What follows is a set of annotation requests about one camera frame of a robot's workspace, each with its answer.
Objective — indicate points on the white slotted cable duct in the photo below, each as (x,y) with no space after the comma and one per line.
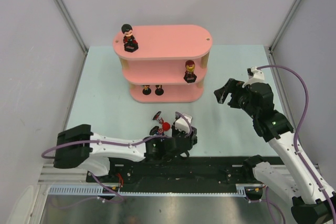
(237,190)

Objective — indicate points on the teal-haired princess figurine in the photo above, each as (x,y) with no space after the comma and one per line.
(146,89)

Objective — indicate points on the pink three-tier shelf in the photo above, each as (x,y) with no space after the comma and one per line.
(160,59)

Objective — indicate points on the dark-haired red-suit figurine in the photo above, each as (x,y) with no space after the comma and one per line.
(129,41)

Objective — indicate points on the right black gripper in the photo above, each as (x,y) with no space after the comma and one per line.
(233,97)

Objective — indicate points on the blue shield hero figurine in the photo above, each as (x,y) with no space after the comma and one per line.
(159,131)

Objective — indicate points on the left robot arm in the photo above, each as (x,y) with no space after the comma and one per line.
(82,148)

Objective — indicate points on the aluminium frame rail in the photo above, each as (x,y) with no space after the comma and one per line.
(54,176)

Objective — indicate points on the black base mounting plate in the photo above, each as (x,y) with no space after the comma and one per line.
(182,175)

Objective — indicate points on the red gold armor figurine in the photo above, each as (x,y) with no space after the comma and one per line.
(190,76)

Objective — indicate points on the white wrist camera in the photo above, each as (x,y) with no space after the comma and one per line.
(254,76)
(183,123)

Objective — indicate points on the red spider hero figurine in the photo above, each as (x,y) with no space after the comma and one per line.
(165,126)

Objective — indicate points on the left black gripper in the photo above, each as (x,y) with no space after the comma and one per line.
(165,135)

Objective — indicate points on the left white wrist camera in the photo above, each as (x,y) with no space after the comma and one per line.
(183,123)

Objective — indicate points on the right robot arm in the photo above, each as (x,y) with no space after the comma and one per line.
(311,198)

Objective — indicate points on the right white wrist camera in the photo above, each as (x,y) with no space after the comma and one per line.
(254,76)

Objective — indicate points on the black-haired red dress figurine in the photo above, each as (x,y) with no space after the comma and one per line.
(159,90)

